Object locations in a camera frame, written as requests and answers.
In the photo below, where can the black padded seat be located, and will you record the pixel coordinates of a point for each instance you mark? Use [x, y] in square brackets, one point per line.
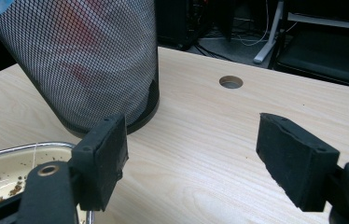
[325, 56]

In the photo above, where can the white desk frame bar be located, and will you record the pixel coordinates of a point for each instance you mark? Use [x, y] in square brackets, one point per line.
[328, 22]

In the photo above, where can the brown food crumbs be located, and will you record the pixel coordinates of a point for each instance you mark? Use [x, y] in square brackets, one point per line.
[15, 188]

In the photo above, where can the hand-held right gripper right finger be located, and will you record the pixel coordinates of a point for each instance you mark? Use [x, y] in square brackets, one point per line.
[297, 161]

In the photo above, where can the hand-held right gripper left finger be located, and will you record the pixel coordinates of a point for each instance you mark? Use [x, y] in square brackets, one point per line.
[101, 161]

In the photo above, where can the white metal desk leg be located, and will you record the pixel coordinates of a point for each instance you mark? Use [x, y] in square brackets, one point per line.
[269, 46]

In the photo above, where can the black mesh trash can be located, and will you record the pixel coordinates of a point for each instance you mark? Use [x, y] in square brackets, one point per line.
[151, 105]

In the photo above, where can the black computer case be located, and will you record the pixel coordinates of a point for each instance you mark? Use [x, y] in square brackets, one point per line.
[175, 21]

